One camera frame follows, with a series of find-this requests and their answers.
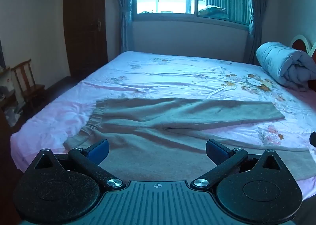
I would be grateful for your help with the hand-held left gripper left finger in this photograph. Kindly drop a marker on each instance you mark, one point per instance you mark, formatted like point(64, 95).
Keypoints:
point(98, 152)

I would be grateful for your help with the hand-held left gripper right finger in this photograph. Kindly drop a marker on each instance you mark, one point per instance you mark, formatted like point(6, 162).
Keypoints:
point(216, 151)

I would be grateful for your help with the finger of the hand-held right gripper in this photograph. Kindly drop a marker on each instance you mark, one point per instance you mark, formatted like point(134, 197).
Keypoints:
point(313, 138)

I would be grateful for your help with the grey pants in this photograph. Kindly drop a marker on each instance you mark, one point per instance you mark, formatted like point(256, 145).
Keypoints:
point(148, 126)

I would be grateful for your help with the bed with floral sheet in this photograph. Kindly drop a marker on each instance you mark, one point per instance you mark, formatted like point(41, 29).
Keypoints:
point(185, 79)

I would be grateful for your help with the rolled light blue duvet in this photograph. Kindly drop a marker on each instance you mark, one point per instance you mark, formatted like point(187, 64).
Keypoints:
point(279, 62)

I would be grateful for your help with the red and white headboard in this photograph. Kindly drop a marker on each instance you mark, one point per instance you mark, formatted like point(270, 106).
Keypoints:
point(300, 42)

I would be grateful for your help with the small wooden chair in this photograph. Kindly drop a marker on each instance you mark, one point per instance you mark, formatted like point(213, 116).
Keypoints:
point(26, 76)

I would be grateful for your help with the white clutter pile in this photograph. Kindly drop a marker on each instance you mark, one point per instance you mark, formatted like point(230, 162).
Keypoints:
point(7, 86)

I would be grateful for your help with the dark wooden door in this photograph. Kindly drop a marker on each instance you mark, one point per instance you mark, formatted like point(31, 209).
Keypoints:
point(84, 22)

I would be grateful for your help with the yellow bag on windowsill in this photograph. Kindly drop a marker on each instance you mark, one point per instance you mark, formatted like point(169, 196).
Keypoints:
point(212, 10)

